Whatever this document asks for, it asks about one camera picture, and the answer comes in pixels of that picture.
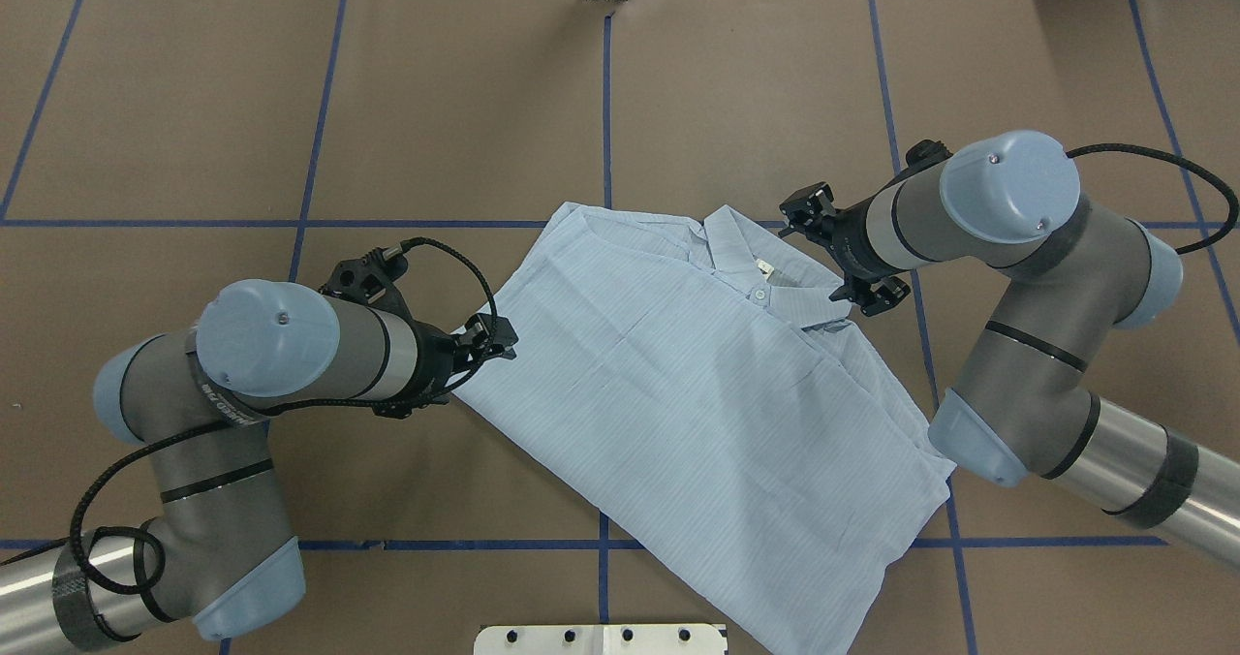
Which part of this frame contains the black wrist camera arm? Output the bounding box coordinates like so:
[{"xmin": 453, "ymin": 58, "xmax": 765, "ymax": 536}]
[
  {"xmin": 317, "ymin": 247, "xmax": 409, "ymax": 313},
  {"xmin": 905, "ymin": 139, "xmax": 952, "ymax": 172}
]

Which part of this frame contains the light blue striped shirt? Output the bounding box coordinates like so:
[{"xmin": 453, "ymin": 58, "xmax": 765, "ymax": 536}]
[{"xmin": 459, "ymin": 203, "xmax": 955, "ymax": 654}]

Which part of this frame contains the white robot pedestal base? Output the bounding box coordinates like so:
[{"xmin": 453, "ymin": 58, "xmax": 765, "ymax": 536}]
[{"xmin": 472, "ymin": 623, "xmax": 730, "ymax": 654}]

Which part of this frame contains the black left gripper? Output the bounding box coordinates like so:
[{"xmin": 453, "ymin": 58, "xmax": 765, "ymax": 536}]
[{"xmin": 373, "ymin": 311, "xmax": 520, "ymax": 421}]

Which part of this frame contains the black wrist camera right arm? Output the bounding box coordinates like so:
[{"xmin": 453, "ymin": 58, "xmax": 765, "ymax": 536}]
[{"xmin": 905, "ymin": 139, "xmax": 952, "ymax": 172}]

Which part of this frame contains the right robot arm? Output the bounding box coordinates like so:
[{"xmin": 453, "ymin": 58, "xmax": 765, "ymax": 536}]
[{"xmin": 779, "ymin": 130, "xmax": 1239, "ymax": 569}]

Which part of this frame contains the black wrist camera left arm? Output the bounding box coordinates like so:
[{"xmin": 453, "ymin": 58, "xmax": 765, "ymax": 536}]
[{"xmin": 317, "ymin": 247, "xmax": 409, "ymax": 313}]

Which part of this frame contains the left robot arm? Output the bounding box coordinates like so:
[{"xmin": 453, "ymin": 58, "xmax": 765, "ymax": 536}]
[{"xmin": 2, "ymin": 279, "xmax": 517, "ymax": 654}]

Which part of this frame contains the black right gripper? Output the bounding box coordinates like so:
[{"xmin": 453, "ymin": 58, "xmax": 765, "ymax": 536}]
[{"xmin": 780, "ymin": 182, "xmax": 911, "ymax": 318}]

